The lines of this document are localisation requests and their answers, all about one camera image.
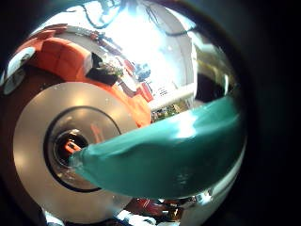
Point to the bouquet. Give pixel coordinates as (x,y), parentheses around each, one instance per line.
(169,157)

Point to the white tubular bar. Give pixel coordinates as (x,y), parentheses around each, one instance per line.
(171,97)

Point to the green leafy plant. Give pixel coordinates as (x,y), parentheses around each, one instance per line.
(111,68)

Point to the black planter box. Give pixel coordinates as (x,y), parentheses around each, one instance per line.
(102,77)

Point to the round silver metal disc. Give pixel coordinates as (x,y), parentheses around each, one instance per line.
(69,147)

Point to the red plastic device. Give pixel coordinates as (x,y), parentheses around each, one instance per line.
(150,207)

